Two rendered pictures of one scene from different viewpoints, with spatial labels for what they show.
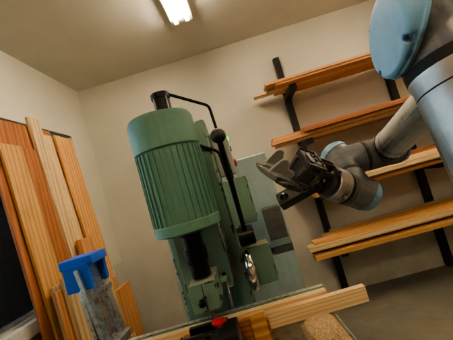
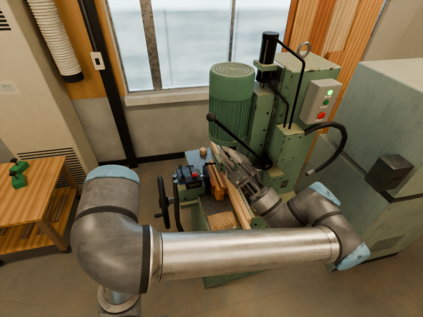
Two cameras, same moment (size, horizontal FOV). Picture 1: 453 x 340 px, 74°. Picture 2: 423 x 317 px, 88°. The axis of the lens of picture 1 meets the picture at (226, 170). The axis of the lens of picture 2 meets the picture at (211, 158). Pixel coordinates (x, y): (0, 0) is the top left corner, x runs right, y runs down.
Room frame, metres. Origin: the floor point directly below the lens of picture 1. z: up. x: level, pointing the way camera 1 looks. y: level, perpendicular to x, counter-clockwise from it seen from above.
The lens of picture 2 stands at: (0.49, -0.65, 1.80)
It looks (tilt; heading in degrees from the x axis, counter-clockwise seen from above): 41 degrees down; 73
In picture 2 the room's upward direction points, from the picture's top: 1 degrees clockwise
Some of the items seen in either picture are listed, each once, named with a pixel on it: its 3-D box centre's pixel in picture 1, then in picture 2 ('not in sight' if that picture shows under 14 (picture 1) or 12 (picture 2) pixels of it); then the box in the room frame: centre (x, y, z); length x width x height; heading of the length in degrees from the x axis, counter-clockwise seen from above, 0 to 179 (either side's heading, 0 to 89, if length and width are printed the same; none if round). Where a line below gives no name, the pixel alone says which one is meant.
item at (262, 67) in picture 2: (166, 120); (267, 58); (0.94, 0.14, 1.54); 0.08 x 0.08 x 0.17; 0
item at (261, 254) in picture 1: (259, 262); (270, 178); (0.99, -0.02, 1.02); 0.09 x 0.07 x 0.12; 90
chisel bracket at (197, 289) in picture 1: (208, 291); (228, 162); (0.82, 0.14, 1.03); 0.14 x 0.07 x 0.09; 0
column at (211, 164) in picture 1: (202, 229); (280, 133); (1.09, 0.14, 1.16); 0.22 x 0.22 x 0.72; 0
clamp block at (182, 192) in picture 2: not in sight; (189, 184); (0.61, 0.13, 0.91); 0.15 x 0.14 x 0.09; 90
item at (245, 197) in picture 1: (239, 200); (286, 143); (1.02, -0.01, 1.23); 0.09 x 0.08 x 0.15; 0
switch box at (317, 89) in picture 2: (222, 154); (319, 102); (1.12, 0.00, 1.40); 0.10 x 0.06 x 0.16; 0
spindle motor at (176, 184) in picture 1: (174, 174); (229, 105); (0.80, 0.14, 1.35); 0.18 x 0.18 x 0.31
